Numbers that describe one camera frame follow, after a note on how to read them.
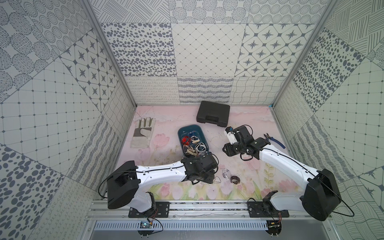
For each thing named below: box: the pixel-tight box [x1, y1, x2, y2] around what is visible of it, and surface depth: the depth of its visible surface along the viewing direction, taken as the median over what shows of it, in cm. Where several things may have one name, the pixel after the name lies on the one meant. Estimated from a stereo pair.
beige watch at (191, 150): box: [186, 146, 198, 156], surface depth 92 cm
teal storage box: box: [177, 124, 210, 158], surface depth 97 cm
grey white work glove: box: [130, 117, 156, 149], surface depth 106 cm
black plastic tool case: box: [196, 100, 231, 128], surface depth 117 cm
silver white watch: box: [195, 142, 207, 152], surface depth 96 cm
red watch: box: [181, 136, 191, 146], surface depth 100 cm
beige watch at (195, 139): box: [190, 135, 201, 143], surface depth 100 cm
